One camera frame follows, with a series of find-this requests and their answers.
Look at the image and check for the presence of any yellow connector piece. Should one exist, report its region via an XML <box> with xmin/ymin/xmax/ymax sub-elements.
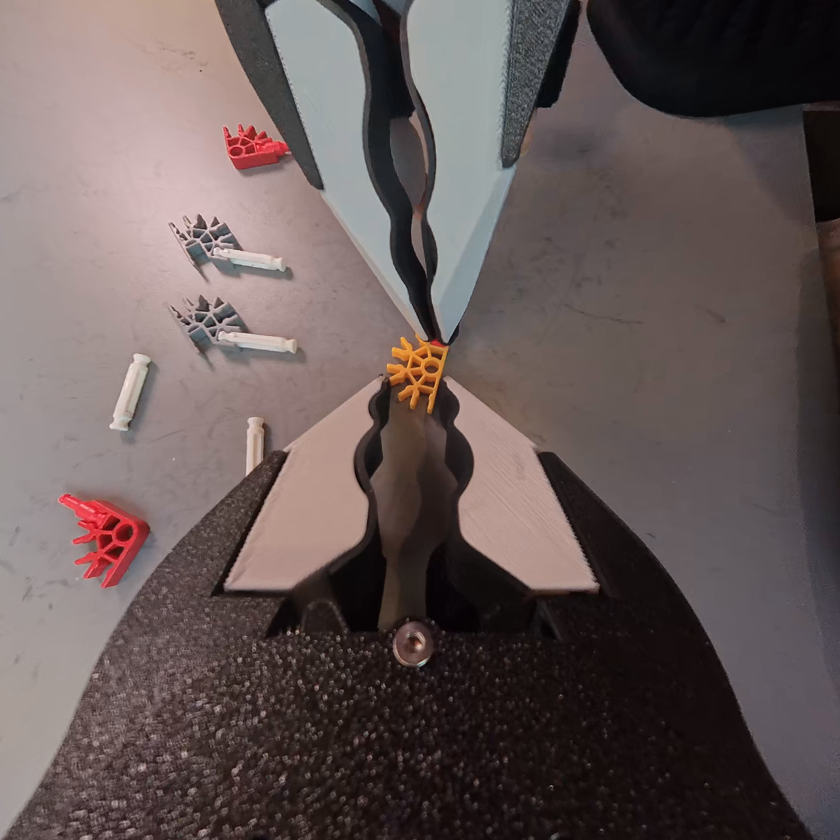
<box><xmin>386</xmin><ymin>335</ymin><xmax>450</xmax><ymax>414</ymax></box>

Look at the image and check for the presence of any grey half-round connector piece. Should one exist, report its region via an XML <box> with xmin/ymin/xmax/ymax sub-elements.
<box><xmin>168</xmin><ymin>295</ymin><xmax>249</xmax><ymax>352</ymax></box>

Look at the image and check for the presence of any black wrist rest pad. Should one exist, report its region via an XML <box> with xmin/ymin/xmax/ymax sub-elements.
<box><xmin>587</xmin><ymin>0</ymin><xmax>840</xmax><ymax>119</ymax></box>

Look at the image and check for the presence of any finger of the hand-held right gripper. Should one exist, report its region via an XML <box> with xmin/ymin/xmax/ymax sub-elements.
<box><xmin>399</xmin><ymin>0</ymin><xmax>519</xmax><ymax>345</ymax></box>
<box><xmin>264</xmin><ymin>0</ymin><xmax>438</xmax><ymax>339</ymax></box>

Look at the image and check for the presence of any grey desk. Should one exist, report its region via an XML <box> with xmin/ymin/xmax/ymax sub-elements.
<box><xmin>0</xmin><ymin>0</ymin><xmax>840</xmax><ymax>840</ymax></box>

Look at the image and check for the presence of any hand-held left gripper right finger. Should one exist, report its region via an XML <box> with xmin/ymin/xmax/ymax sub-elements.
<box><xmin>428</xmin><ymin>377</ymin><xmax>601</xmax><ymax>640</ymax></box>

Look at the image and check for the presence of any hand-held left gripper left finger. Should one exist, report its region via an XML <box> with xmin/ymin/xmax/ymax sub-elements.
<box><xmin>223</xmin><ymin>375</ymin><xmax>391</xmax><ymax>632</ymax></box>

